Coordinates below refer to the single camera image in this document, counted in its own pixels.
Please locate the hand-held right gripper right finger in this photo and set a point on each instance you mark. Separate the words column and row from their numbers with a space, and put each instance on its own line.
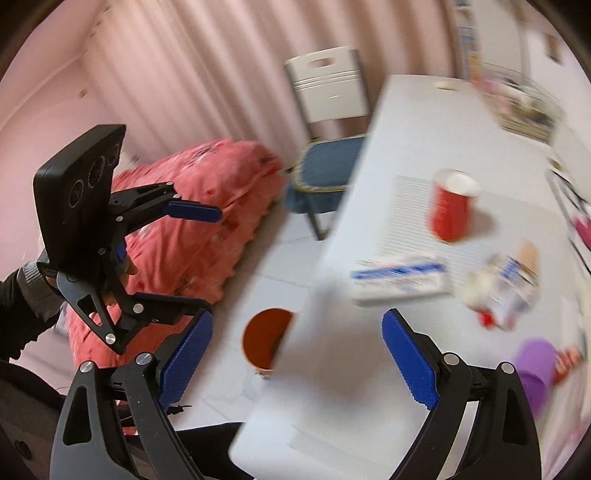
column 411, row 364

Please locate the white folding chair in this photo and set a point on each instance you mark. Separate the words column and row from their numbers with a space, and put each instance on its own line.
column 330, row 83

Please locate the red paper cup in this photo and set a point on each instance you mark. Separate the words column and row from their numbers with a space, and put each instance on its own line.
column 452, row 207

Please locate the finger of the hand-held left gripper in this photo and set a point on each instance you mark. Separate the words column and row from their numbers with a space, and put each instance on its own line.
column 194, row 212
column 157, row 309

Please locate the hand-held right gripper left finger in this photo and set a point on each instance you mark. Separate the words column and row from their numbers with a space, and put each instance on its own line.
column 184, row 364

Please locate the wall poster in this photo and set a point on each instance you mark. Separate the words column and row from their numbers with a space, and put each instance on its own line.
column 465, row 41

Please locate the clear storage box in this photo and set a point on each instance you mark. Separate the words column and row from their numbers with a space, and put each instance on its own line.
column 521, row 108

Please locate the pink curtain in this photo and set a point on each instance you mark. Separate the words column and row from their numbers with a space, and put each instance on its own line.
column 207, row 69

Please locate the blue and white packet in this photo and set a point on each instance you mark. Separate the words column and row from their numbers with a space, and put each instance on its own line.
column 397, row 277

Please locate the orange bin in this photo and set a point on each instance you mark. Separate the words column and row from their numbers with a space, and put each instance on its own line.
column 263, row 337

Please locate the person's left forearm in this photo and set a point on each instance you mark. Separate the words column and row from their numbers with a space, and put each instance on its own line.
column 21, row 309

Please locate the small beige item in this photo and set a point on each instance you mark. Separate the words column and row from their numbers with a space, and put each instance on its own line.
column 445, row 85

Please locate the red snack wrapper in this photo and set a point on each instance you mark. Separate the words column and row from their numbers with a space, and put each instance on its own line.
column 567, row 362

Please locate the purple ribbed cup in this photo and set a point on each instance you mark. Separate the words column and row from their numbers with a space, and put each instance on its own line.
column 535, row 374

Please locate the crumpled plastic wrapper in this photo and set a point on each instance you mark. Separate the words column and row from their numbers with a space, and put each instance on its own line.
column 512, row 290

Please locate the red printed blanket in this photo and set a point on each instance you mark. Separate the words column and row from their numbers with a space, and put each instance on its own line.
column 207, row 184

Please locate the person's left hand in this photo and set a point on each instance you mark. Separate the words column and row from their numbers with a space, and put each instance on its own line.
column 129, row 268

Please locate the pink device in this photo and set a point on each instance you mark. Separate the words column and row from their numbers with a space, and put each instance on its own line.
column 581, row 233

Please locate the blue seat cushion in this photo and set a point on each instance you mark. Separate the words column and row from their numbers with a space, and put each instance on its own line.
column 328, row 161

